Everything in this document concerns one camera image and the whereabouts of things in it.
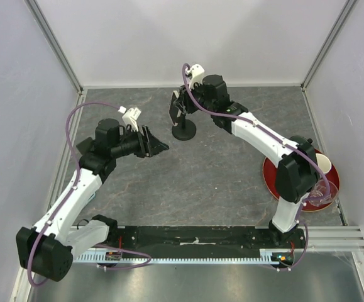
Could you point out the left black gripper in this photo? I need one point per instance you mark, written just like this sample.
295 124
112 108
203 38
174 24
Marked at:
148 145

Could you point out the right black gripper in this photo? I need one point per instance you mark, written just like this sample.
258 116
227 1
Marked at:
185 104

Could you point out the black phone stand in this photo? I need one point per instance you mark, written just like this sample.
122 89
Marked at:
184 130

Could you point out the light blue phone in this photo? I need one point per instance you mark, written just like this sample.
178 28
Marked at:
92 197

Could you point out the small black phone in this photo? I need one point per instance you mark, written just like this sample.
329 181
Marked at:
85 146

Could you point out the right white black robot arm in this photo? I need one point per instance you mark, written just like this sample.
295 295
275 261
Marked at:
299 166

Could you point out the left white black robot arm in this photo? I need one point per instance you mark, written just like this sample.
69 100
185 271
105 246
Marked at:
49 247

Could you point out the white blue mug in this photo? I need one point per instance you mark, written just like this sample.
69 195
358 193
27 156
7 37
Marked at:
323 163

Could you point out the clear glass cup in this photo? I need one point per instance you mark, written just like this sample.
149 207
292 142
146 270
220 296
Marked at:
320 195

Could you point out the red round tray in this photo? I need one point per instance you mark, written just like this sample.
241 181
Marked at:
269 175

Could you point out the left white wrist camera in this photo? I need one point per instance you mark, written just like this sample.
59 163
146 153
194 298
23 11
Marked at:
130 117

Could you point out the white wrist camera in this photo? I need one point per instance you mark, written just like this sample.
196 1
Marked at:
195 74
130 117

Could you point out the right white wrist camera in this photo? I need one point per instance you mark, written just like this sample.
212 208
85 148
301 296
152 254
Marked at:
195 74

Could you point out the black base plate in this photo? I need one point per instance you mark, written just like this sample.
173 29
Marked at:
128 237

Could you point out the light blue cable duct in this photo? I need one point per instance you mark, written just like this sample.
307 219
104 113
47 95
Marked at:
102 257

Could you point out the left aluminium frame post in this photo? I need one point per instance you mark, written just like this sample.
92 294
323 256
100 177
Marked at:
53 42

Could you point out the aluminium frame post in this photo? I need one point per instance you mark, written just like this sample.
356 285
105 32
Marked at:
53 42
328 42

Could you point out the right aluminium frame post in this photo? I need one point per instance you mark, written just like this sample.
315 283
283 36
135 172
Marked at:
328 42

